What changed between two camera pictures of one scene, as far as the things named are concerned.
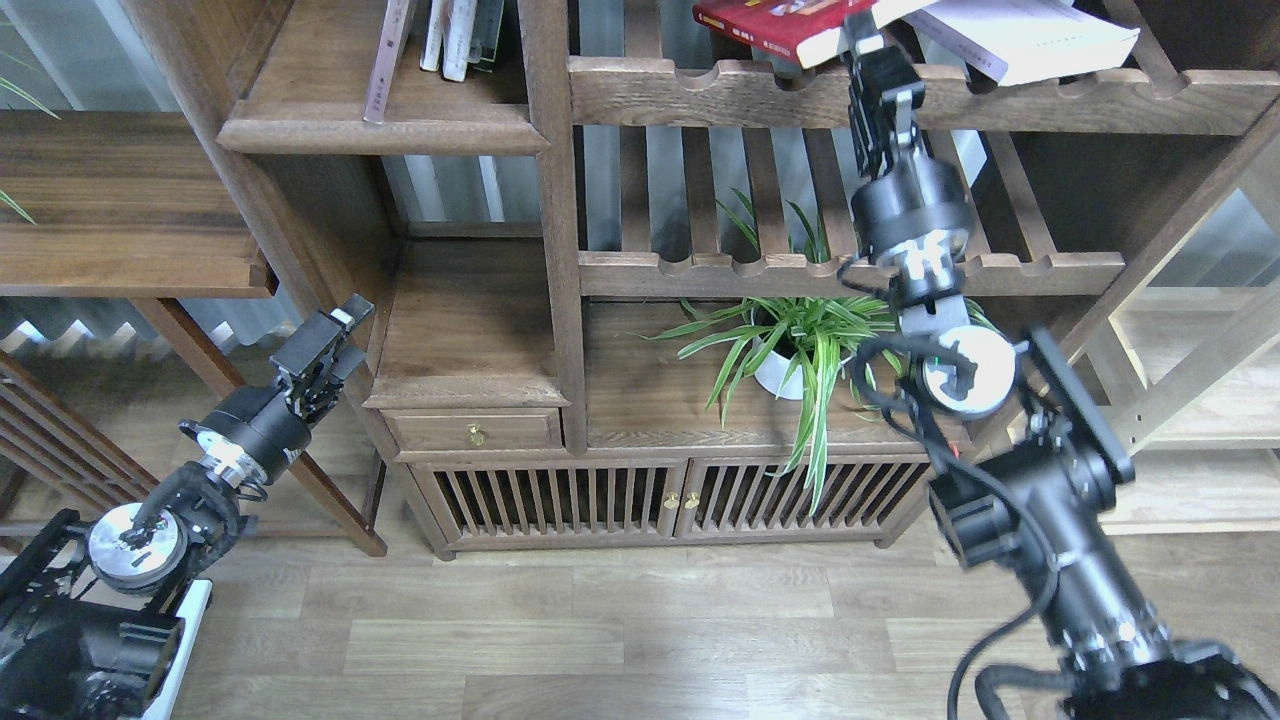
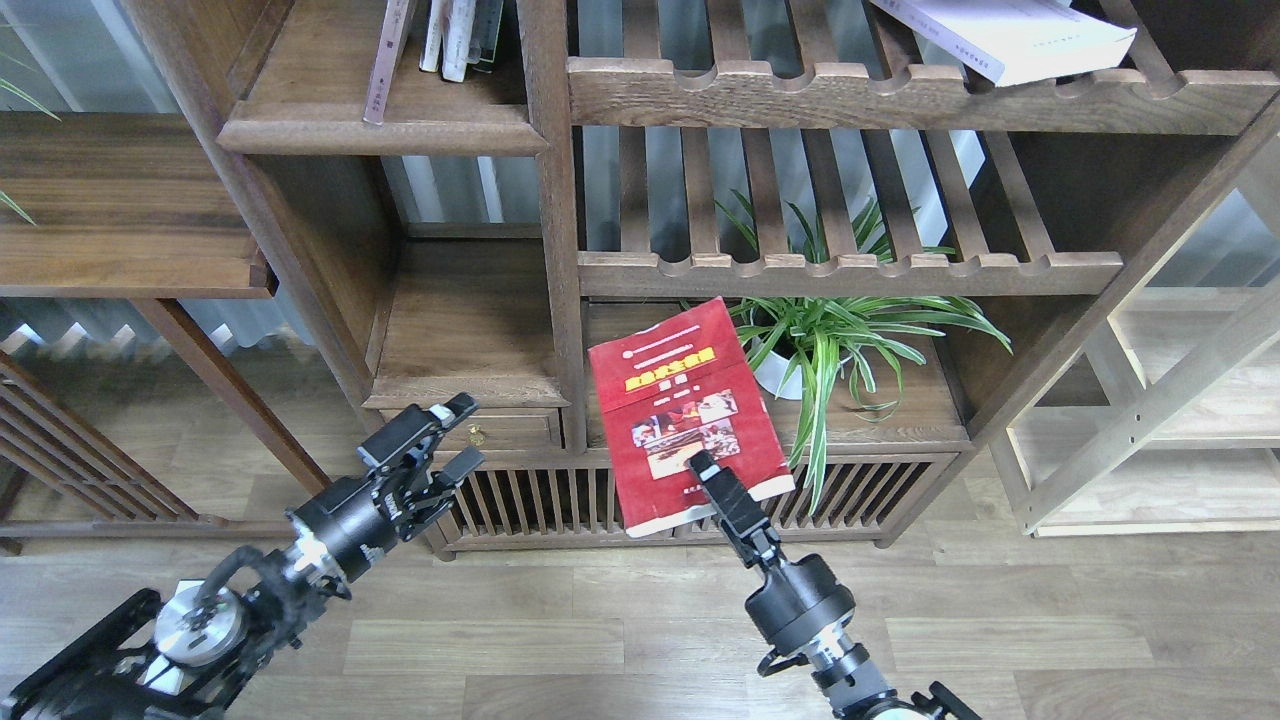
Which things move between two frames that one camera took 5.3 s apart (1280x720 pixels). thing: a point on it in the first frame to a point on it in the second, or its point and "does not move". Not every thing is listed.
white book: x=430 y=57 does not move
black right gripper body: x=907 y=211 to x=800 y=607
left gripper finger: x=319 y=331 to x=413 y=426
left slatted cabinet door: x=555 y=501 does not move
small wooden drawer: x=473 y=429 does not move
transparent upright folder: x=485 y=32 does not move
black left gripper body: x=267 y=426 to x=346 y=522
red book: x=803 y=31 to x=676 y=387
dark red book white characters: x=392 y=37 does not move
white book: x=456 y=38 does not move
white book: x=1012 y=41 does not move
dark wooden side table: x=120 y=206 does not move
